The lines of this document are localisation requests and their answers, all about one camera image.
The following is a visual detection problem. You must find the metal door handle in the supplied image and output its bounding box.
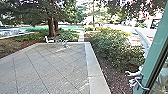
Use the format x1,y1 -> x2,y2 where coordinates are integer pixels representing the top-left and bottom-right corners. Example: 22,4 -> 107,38
124,69 -> 151,92

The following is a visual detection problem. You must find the green glass door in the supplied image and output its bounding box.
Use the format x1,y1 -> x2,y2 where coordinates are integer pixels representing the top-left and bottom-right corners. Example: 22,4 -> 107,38
132,3 -> 168,94

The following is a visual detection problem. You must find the green shrub bed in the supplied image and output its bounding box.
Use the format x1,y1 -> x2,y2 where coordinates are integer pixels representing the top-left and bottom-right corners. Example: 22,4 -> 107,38
87,28 -> 147,73
14,28 -> 80,43

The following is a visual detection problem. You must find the white outdoor chair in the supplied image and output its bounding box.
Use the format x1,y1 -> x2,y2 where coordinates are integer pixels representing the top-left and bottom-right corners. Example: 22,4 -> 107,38
44,35 -> 55,45

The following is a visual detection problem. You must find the large tree trunk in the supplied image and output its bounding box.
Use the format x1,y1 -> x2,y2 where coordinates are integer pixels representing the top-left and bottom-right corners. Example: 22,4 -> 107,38
46,15 -> 60,38

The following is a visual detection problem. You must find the dark parked car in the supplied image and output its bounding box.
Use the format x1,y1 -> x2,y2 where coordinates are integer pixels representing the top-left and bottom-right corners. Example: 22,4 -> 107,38
149,18 -> 162,30

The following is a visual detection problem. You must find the low white garden wall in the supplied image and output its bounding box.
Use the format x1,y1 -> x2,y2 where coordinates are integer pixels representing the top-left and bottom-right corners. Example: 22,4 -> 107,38
130,27 -> 154,51

